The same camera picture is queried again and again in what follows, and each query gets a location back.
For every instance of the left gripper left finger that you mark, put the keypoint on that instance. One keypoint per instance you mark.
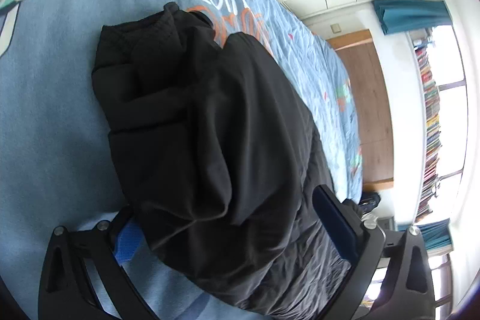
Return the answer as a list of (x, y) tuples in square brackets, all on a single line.
[(65, 289)]

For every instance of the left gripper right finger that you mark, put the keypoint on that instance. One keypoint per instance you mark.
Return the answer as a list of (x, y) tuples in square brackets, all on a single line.
[(407, 291)]

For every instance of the wooden headboard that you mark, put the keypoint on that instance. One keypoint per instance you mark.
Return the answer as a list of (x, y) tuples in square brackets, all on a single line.
[(359, 56)]

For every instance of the right teal curtain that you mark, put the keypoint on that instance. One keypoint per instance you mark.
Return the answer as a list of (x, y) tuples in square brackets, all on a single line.
[(397, 16)]

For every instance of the black puffer jacket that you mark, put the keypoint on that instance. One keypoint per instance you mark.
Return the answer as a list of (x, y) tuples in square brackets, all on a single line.
[(219, 158)]

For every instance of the blue dinosaur bed cover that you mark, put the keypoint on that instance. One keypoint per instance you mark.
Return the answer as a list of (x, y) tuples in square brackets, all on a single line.
[(55, 160)]

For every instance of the row of books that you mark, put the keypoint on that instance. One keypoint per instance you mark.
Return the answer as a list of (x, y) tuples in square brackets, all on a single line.
[(432, 133)]

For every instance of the teal curtain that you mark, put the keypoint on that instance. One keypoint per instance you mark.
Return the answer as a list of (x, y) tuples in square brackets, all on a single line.
[(436, 235), (397, 16)]

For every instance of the black backpack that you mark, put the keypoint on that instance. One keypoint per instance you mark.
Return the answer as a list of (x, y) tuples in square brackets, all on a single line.
[(369, 201)]

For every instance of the left teal curtain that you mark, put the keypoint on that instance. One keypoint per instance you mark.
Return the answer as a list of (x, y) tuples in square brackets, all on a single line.
[(436, 235)]

